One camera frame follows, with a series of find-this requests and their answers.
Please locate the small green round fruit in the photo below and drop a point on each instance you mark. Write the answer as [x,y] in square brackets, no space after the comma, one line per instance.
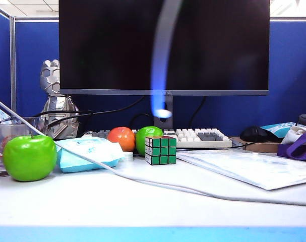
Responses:
[150,132]

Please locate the Rubik's cube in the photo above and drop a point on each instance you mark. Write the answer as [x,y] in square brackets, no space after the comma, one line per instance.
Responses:
[160,151]

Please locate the orange fruit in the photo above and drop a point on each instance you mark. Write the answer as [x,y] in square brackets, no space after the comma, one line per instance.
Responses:
[121,138]

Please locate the white and grey keyboard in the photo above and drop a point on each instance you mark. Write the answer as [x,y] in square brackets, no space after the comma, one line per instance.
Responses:
[188,136]

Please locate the small white tape roll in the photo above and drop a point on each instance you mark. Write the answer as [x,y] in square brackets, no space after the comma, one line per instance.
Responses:
[128,156]

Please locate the light blue tissue pack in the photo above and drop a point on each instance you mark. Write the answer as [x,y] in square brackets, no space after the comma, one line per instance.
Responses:
[77,161]

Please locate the black computer monitor with stand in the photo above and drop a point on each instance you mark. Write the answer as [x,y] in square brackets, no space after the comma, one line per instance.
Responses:
[105,45]

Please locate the black computer mouse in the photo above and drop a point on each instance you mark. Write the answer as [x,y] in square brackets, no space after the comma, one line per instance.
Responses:
[253,133]

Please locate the brown cardboard piece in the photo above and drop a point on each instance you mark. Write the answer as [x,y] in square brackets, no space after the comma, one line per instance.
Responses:
[258,147]

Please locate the silver faceted figurine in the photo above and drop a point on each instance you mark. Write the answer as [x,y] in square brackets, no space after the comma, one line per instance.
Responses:
[50,75]

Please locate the document in clear sleeve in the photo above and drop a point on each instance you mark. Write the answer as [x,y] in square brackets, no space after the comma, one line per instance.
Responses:
[256,169]

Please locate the blue and white packet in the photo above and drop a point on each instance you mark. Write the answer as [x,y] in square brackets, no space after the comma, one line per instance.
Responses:
[278,127]

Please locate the large green apple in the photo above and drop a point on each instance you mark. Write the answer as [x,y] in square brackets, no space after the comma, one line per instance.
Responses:
[29,158]

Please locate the white crumpled bag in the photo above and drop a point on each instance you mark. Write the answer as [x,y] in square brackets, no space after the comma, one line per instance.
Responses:
[294,134]

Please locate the brown round object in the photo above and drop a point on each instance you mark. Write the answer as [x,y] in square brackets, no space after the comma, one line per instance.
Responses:
[6,128]

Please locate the grey partition post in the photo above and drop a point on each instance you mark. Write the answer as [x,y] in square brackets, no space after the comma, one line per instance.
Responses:
[12,63]

